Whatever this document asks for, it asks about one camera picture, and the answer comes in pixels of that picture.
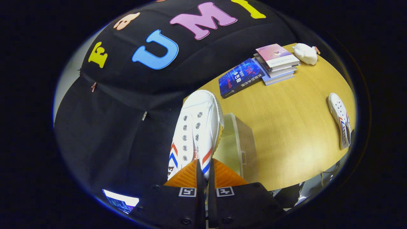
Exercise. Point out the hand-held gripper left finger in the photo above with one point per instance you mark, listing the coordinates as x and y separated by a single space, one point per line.
171 206

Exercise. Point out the white canvas shoe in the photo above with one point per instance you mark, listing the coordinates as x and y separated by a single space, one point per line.
340 117
198 109

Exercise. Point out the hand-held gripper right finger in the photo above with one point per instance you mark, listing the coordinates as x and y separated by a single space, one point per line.
241 203

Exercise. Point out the white and grey book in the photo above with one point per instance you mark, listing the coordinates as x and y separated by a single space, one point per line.
281 72

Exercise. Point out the white plush toy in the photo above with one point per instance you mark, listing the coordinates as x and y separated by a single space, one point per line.
305 54

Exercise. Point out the pink cover book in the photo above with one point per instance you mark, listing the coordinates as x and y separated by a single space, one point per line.
276 54

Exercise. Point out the white clip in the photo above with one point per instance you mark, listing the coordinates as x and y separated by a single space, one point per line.
144 115

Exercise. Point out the dark blue book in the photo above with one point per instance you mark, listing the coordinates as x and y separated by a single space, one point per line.
240 78

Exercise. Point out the pale blue book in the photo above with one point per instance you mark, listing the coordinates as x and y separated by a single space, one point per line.
279 79

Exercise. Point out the red clip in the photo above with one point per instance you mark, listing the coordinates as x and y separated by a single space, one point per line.
93 86

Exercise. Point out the beige fabric storage box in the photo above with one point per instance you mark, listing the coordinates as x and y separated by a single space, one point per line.
237 143

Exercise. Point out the computer screen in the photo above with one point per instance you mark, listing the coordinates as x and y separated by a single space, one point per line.
122 201

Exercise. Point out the black backdrop cloth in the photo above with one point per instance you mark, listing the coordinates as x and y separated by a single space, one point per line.
120 127

